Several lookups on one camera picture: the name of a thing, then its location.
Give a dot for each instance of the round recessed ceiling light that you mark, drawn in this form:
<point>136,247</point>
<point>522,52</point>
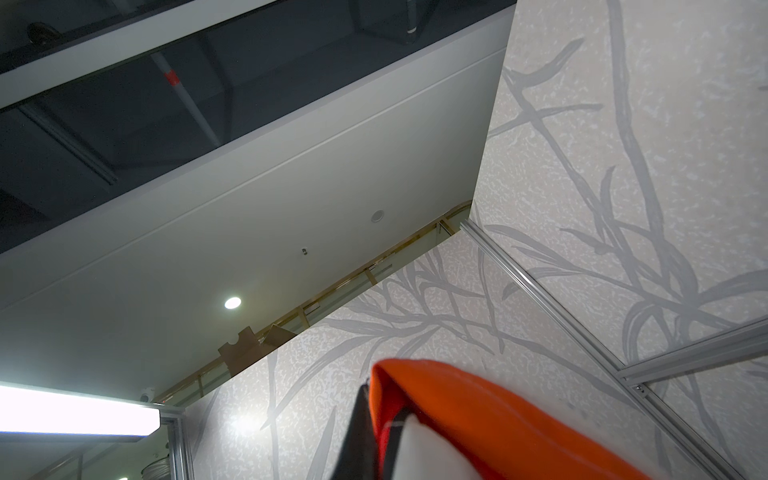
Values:
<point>232,303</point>

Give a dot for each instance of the bright ceiling light panel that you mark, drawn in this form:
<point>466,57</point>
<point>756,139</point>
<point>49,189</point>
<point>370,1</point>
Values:
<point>32,411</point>

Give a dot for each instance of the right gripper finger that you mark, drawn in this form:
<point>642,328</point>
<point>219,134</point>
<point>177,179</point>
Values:
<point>358,456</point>

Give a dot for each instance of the white red rainbow jacket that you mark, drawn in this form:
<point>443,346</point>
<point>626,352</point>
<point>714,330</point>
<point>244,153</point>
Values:
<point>501,434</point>

